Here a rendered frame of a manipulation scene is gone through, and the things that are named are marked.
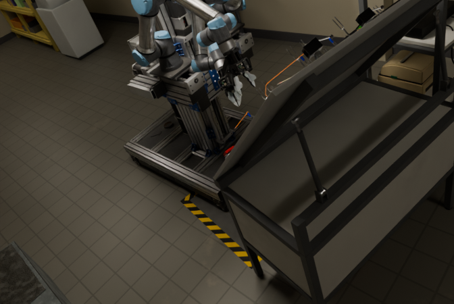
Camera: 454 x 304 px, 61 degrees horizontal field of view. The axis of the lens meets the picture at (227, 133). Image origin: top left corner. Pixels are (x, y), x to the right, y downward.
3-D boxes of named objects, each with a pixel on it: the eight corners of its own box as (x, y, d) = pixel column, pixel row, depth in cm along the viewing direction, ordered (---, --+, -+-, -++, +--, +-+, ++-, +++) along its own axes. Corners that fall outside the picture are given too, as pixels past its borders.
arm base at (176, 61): (156, 69, 248) (150, 56, 243) (173, 58, 256) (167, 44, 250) (171, 73, 239) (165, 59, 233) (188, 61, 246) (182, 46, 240)
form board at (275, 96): (362, 68, 241) (360, 66, 241) (500, -65, 146) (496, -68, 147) (215, 180, 199) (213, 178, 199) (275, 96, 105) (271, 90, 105)
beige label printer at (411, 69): (376, 86, 255) (375, 60, 244) (394, 69, 264) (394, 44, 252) (422, 98, 234) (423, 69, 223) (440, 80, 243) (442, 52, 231)
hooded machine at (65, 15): (62, 56, 676) (20, -15, 602) (88, 41, 701) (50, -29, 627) (80, 61, 634) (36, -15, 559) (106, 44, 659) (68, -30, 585)
